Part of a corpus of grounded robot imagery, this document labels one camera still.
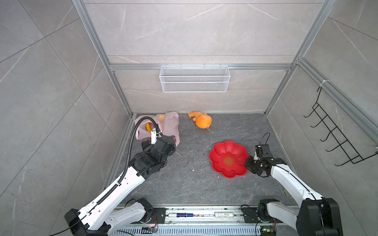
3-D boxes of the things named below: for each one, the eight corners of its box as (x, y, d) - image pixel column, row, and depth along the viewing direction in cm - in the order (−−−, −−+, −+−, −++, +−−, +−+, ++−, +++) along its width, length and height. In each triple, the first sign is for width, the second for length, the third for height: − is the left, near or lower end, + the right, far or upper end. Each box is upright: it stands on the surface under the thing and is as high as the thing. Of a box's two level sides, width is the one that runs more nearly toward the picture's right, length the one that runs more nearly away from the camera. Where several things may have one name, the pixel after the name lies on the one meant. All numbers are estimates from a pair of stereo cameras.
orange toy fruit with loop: (204, 133, 109) (205, 126, 103) (185, 118, 119) (185, 111, 113) (213, 126, 113) (215, 119, 107) (194, 112, 123) (194, 105, 117)
